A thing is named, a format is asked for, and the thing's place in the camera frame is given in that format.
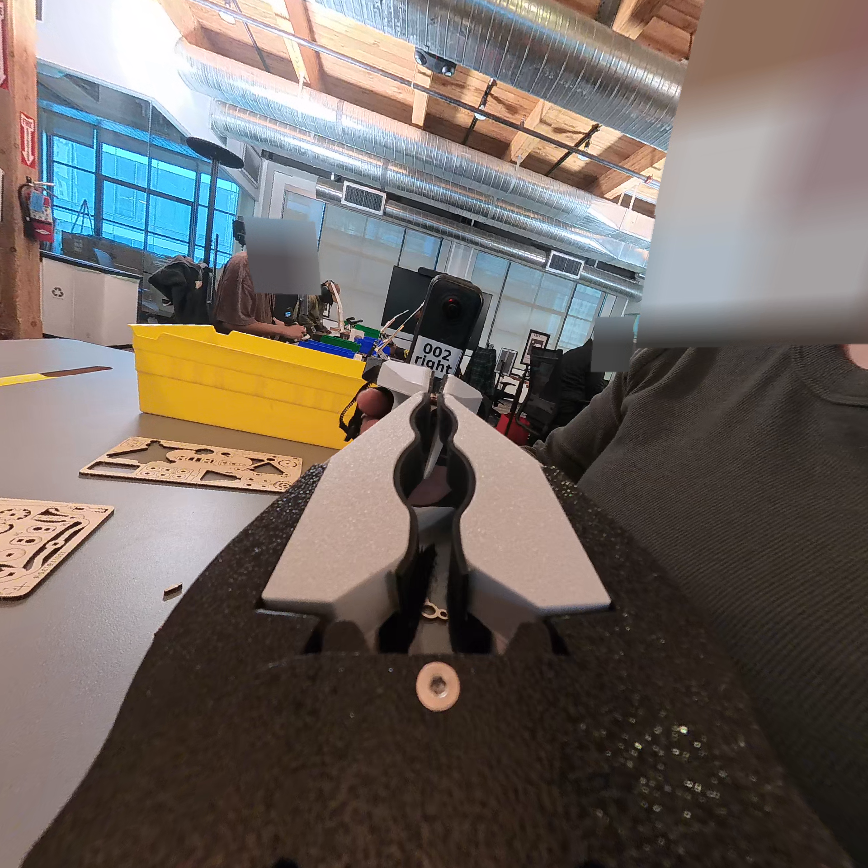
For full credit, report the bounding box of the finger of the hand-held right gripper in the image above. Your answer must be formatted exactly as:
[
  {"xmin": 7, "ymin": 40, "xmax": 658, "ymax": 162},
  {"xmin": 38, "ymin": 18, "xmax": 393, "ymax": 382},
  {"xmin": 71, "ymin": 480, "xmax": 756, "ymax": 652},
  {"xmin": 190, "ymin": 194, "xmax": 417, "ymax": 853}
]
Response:
[
  {"xmin": 439, "ymin": 375, "xmax": 484, "ymax": 416},
  {"xmin": 375, "ymin": 362, "xmax": 436, "ymax": 412}
]

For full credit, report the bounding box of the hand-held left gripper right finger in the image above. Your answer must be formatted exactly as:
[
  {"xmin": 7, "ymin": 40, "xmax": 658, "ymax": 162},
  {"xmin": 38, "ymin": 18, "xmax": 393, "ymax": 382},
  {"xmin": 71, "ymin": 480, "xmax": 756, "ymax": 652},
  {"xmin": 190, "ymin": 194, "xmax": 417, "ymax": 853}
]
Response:
[{"xmin": 437, "ymin": 395, "xmax": 613, "ymax": 656}]

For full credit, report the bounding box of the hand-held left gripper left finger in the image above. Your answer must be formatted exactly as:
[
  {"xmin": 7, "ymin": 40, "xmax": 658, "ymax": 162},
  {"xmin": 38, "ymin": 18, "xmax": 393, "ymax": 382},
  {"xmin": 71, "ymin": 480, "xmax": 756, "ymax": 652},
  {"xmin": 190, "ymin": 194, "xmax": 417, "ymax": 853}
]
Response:
[{"xmin": 260, "ymin": 392, "xmax": 435, "ymax": 652}]

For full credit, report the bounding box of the person's right forearm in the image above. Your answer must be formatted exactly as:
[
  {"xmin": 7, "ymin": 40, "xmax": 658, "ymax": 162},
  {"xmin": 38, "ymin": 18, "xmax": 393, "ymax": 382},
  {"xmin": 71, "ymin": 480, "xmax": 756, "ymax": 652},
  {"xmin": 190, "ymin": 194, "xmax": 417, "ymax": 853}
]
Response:
[{"xmin": 532, "ymin": 363, "xmax": 634, "ymax": 485}]

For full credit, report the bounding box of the wooden sheet with gear parts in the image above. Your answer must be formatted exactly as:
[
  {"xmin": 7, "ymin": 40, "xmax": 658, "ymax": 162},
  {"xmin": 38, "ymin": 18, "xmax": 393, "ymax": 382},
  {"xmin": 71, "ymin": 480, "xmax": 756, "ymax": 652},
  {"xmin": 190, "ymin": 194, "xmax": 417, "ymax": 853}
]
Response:
[{"xmin": 0, "ymin": 498, "xmax": 116, "ymax": 601}]

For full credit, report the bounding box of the person's right hand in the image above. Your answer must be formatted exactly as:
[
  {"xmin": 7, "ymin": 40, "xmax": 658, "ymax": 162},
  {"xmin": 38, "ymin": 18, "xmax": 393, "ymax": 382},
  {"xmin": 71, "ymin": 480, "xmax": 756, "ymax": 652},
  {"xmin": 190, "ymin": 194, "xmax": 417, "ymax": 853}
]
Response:
[{"xmin": 355, "ymin": 387, "xmax": 396, "ymax": 436}]

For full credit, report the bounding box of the black monitor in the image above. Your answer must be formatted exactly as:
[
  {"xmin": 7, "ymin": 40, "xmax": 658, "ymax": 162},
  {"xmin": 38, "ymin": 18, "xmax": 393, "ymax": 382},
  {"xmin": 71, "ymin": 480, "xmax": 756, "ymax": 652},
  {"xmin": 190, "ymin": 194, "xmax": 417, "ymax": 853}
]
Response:
[{"xmin": 381, "ymin": 265, "xmax": 435, "ymax": 335}]

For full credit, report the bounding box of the black office chair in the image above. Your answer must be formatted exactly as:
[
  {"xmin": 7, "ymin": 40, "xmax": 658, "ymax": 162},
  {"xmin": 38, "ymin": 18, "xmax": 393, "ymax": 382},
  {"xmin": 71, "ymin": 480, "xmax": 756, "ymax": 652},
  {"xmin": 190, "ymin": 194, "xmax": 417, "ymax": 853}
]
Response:
[{"xmin": 497, "ymin": 347, "xmax": 565, "ymax": 447}]

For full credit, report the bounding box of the yellow plastic bin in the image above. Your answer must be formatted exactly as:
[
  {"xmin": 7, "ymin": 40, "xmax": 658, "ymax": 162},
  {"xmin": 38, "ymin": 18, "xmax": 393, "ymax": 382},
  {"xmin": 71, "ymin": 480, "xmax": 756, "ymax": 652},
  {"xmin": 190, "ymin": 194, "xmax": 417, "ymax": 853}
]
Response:
[{"xmin": 129, "ymin": 322, "xmax": 370, "ymax": 452}]

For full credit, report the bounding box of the wooden sheet with star cutout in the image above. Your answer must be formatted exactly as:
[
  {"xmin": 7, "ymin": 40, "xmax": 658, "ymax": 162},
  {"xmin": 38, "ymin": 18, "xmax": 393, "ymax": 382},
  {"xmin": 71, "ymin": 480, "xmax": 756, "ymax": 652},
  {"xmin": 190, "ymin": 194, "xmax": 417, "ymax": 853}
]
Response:
[{"xmin": 79, "ymin": 437, "xmax": 304, "ymax": 493}]

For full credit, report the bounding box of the person's dark sweater torso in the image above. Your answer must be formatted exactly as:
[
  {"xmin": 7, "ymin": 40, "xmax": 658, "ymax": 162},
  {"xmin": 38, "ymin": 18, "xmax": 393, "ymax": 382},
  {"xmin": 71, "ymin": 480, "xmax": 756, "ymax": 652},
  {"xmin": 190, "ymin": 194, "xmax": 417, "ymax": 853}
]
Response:
[{"xmin": 535, "ymin": 344, "xmax": 868, "ymax": 868}]

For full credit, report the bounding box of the black jacket on chair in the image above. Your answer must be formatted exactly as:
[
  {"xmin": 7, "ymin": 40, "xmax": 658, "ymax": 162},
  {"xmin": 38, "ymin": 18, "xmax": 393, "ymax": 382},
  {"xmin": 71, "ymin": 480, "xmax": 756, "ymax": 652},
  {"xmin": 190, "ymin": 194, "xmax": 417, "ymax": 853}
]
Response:
[{"xmin": 148, "ymin": 255, "xmax": 217, "ymax": 327}]

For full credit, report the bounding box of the white recycling cabinet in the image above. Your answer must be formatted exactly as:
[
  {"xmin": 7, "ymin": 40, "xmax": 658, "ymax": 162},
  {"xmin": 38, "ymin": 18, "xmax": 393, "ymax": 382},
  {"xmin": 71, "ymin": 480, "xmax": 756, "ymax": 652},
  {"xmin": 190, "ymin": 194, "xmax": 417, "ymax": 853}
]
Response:
[{"xmin": 39, "ymin": 252, "xmax": 141, "ymax": 348}]

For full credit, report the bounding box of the red fire extinguisher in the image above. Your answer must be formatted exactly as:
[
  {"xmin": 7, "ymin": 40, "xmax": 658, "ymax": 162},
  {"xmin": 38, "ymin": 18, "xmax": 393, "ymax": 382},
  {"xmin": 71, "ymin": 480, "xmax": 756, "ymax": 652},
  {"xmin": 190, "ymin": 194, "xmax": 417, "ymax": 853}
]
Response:
[{"xmin": 17, "ymin": 177, "xmax": 57, "ymax": 244}]

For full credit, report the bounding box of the silver ventilation duct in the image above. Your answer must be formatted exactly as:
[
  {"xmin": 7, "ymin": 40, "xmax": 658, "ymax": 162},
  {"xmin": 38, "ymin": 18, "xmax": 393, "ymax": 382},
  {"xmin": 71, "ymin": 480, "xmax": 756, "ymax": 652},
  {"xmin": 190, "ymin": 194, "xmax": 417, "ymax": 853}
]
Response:
[
  {"xmin": 314, "ymin": 177, "xmax": 645, "ymax": 303},
  {"xmin": 315, "ymin": 0, "xmax": 687, "ymax": 152},
  {"xmin": 209, "ymin": 99, "xmax": 600, "ymax": 228}
]

